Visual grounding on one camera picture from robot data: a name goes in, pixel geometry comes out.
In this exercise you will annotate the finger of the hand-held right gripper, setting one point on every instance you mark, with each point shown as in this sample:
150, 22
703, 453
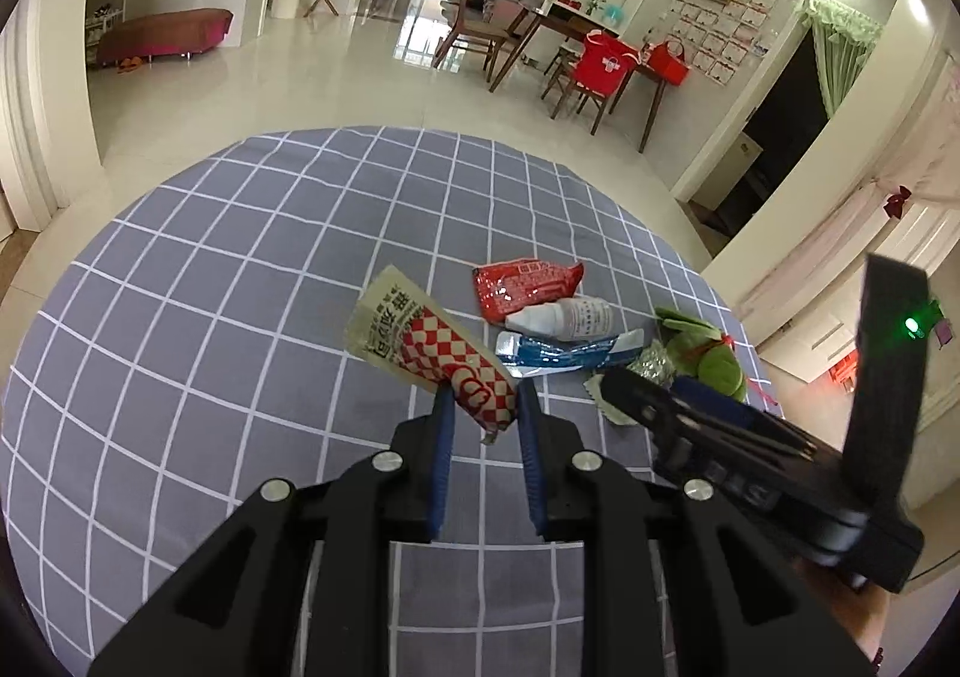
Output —
645, 407
720, 407

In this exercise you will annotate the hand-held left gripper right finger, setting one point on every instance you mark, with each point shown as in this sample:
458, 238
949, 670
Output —
531, 459

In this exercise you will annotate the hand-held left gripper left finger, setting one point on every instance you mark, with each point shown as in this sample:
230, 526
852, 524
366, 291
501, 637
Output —
442, 459

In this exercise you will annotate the red checkered snack packet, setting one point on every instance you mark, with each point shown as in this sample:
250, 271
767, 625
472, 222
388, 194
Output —
442, 347

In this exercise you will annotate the person's right forearm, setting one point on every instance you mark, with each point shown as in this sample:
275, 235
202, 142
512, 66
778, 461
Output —
855, 624

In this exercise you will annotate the pale clear wrapper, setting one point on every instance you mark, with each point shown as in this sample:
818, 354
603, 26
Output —
607, 407

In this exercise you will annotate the silver foil wrapper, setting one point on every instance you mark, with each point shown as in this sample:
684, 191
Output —
651, 363

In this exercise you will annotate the green wrapper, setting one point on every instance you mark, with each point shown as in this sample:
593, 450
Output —
712, 362

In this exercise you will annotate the blue foil wrapper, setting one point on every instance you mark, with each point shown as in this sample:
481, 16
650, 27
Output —
562, 352

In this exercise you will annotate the white labelled bottle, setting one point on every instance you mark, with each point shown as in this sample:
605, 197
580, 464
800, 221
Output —
577, 317

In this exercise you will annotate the red foil packet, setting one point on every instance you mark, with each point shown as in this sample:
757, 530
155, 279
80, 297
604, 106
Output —
525, 287

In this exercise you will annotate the pink floral door curtain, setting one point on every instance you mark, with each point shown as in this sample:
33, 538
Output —
840, 242

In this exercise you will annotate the grey checked tablecloth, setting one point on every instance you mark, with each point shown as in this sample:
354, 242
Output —
262, 317

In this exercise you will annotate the dark red bow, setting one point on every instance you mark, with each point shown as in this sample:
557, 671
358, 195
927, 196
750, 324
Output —
897, 203

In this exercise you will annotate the wooden chair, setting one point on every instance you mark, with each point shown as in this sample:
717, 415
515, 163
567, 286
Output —
472, 35
577, 99

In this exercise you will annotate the red gift bag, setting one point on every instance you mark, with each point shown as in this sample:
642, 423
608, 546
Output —
667, 63

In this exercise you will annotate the red chair cover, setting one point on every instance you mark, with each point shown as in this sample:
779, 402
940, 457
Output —
606, 63

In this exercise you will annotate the green door curtain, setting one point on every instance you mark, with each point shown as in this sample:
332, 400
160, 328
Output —
840, 54

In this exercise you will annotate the wooden dining table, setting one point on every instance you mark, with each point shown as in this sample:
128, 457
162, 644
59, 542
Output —
555, 24

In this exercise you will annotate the orange slippers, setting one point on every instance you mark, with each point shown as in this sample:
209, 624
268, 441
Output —
129, 65

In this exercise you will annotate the red upholstered bench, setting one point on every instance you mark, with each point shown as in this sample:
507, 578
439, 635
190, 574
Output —
165, 35

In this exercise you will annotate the group of wall certificates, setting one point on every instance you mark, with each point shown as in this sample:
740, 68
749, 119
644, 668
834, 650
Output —
724, 39

